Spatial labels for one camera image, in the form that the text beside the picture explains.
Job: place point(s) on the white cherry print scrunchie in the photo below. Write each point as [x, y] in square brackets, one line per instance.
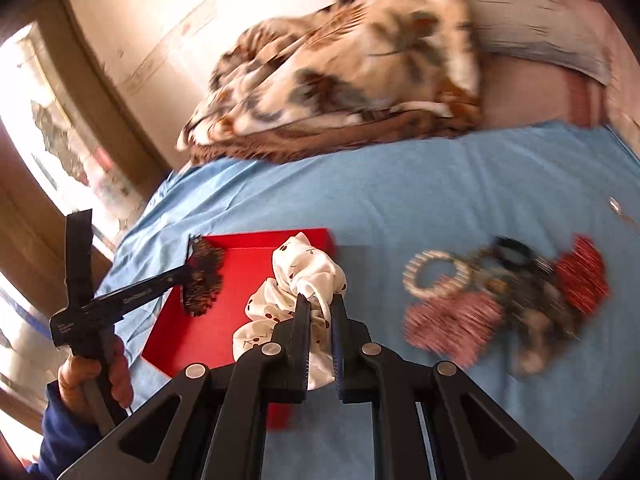
[298, 269]

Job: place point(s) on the red jewelry box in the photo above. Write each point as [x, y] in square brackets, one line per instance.
[177, 340]

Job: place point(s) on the dark brown fuzzy scrunchie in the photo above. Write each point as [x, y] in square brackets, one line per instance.
[204, 281]

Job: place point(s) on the blue sleeve left forearm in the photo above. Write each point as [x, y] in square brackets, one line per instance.
[65, 438]

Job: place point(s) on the pink brown bed sheet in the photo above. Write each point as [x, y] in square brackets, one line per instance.
[519, 92]

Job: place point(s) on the dark red dotted scrunchie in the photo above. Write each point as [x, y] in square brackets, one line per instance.
[581, 276]

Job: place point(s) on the floral brown cream blanket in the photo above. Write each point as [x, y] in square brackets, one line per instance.
[355, 73]

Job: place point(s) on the red plaid scrunchie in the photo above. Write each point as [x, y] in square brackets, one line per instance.
[458, 327]

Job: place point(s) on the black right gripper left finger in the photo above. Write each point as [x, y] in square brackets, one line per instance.
[292, 367]

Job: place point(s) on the light blue pillow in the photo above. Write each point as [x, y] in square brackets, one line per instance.
[547, 31]

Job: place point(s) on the leopard print scrunchie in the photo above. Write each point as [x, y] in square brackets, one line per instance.
[524, 284]

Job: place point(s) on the light blue bed cloth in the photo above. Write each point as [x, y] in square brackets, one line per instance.
[541, 185]

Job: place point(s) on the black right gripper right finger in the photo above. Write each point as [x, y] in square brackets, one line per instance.
[352, 373]

